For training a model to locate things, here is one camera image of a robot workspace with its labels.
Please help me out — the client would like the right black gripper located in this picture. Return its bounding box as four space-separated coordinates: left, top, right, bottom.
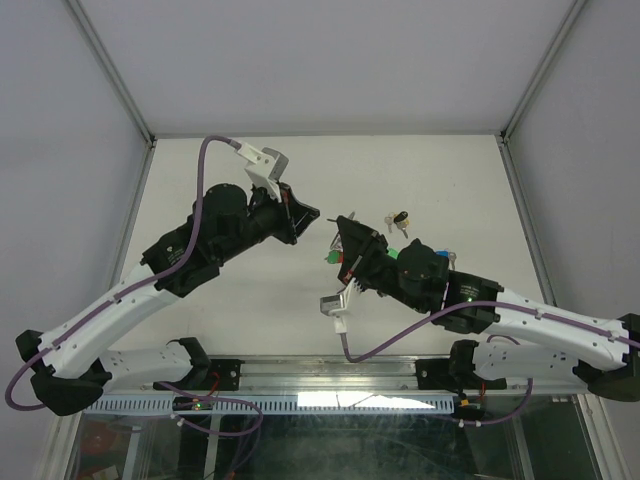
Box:
336 216 428 315

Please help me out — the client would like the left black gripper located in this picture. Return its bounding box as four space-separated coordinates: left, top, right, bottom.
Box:
216 179 321 264

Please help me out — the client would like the silver keyring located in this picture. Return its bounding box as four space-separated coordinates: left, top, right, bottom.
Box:
329 211 356 253

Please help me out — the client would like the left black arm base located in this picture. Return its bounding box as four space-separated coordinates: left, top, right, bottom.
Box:
170 357 244 393

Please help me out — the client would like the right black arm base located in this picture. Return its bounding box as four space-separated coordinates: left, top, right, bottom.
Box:
414 358 507 393

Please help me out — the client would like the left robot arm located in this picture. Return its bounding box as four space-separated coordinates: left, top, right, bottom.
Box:
16 183 320 416

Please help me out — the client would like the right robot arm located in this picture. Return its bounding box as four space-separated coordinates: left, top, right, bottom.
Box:
335 216 639 402

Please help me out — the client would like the yellow black tag key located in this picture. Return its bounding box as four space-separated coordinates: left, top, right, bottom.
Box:
384 211 409 239

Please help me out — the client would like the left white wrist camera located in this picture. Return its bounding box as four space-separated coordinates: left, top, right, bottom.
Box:
236 142 289 202

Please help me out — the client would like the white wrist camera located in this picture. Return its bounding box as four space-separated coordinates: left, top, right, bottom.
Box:
319 278 365 335
236 142 289 202

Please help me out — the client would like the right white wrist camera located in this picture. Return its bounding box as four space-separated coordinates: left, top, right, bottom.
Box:
319 278 365 335

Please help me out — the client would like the aluminium mounting rail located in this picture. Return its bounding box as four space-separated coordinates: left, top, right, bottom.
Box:
62 352 601 401

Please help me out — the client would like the grey slotted cable duct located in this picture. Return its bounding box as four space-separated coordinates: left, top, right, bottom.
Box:
85 391 455 416

